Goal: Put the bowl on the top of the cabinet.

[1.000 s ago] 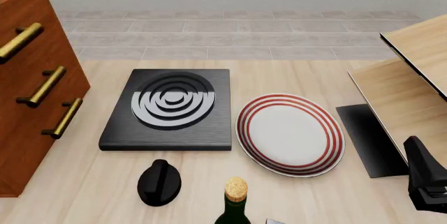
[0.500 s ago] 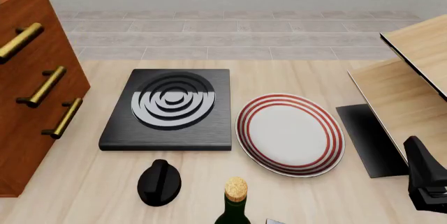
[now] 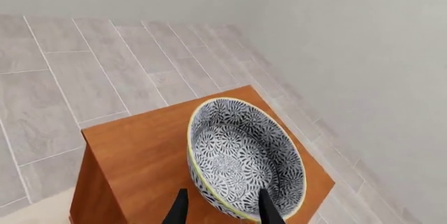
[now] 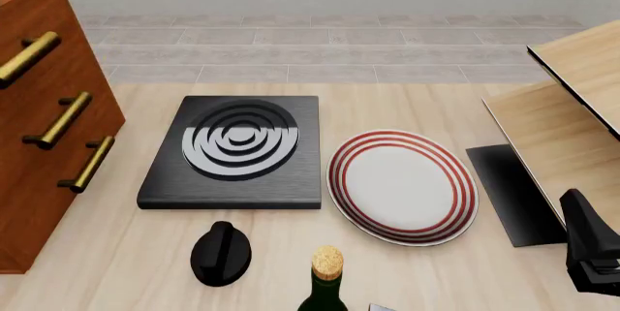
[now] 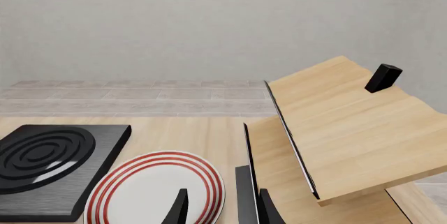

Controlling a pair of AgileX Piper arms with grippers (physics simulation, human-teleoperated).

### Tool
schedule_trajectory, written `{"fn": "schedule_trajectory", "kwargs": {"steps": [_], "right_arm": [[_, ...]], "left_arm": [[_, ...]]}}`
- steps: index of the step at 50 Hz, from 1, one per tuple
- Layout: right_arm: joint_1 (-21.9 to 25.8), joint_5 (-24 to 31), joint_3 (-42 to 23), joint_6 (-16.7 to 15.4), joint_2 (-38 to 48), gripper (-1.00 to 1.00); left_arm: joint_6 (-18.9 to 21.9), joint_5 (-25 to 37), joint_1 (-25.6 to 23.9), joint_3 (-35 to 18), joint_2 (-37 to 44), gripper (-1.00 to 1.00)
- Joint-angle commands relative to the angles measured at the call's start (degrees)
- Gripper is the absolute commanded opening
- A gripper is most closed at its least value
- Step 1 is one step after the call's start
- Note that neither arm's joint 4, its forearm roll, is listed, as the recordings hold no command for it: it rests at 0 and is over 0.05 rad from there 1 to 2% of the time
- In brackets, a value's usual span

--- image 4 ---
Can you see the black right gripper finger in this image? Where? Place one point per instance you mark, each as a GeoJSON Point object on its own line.
{"type": "Point", "coordinates": [588, 227]}

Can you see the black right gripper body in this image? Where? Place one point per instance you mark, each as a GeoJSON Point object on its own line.
{"type": "Point", "coordinates": [598, 276]}

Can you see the small pale grey flat piece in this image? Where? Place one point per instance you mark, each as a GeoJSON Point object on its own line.
{"type": "Point", "coordinates": [378, 307]}

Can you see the dark green bottle with cork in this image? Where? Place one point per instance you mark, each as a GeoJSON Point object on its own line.
{"type": "Point", "coordinates": [323, 289]}

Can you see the white plate with red rings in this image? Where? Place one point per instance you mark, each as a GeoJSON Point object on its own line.
{"type": "Point", "coordinates": [399, 191]}

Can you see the round black stove knob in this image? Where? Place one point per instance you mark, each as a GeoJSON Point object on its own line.
{"type": "Point", "coordinates": [220, 256]}

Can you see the wooden cabinet with drawers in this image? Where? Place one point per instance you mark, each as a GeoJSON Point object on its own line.
{"type": "Point", "coordinates": [34, 187]}

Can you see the pale wood shelf unit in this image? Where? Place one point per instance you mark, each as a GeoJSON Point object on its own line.
{"type": "Point", "coordinates": [547, 125]}

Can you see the flat black stove plate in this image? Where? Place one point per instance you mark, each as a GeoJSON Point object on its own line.
{"type": "Point", "coordinates": [169, 184]}

